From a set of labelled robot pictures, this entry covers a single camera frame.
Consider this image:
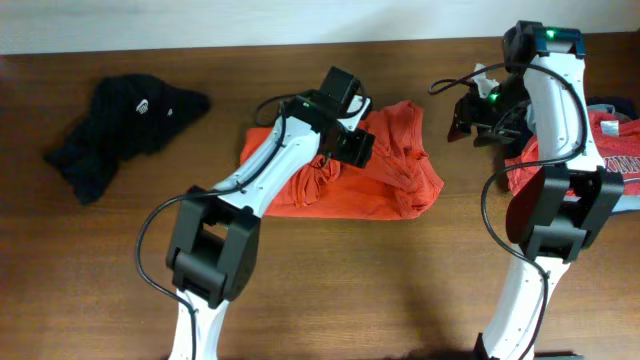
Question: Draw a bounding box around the left black camera cable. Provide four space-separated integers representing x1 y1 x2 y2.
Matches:
134 92 369 360

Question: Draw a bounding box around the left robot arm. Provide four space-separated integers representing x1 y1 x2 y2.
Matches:
165 67 374 359

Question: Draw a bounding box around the black knit garment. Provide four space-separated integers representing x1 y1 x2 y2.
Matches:
43 74 212 205

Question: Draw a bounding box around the plain orange t-shirt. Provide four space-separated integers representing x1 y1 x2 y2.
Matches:
227 101 444 221

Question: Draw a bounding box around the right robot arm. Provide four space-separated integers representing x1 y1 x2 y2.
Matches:
448 21 624 359

